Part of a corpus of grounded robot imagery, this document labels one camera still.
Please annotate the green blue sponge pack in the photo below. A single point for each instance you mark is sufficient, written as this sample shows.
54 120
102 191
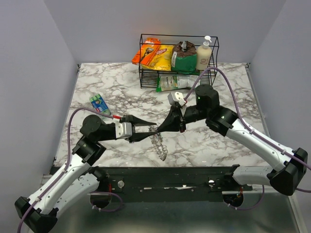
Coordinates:
99 104

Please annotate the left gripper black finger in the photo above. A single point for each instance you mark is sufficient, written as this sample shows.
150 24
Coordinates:
136 137
137 121

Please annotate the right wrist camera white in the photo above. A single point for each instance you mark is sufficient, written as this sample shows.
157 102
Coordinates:
176 99

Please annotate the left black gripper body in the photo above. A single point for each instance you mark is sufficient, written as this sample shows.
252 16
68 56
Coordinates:
126 118

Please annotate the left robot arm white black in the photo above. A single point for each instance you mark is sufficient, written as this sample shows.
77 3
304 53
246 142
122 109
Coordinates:
42 209

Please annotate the orange razor box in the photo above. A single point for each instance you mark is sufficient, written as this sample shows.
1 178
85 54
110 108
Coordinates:
146 52

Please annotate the yellow chips bag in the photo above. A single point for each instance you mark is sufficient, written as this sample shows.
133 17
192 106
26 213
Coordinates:
161 61

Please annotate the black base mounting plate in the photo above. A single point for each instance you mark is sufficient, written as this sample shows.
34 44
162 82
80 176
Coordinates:
171 184

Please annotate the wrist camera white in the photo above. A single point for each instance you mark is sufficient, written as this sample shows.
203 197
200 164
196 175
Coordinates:
176 99
123 130

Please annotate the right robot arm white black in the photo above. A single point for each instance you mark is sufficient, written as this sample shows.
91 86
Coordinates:
286 167

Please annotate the green white snack bag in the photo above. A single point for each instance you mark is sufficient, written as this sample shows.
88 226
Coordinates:
173 82

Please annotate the cream lotion pump bottle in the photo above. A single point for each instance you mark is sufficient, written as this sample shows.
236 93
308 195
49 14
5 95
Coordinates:
204 53

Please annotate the metal toothed key ring disc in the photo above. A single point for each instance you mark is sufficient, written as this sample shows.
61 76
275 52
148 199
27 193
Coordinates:
157 142

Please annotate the brown green coffee bag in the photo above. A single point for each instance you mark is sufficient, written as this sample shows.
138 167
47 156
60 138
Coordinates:
184 57

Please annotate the black wire shelf rack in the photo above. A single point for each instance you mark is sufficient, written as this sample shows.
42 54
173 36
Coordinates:
148 77

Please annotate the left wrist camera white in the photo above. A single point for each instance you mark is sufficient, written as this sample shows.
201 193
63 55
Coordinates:
123 130

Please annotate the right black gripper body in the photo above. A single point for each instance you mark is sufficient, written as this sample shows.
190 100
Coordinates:
182 122

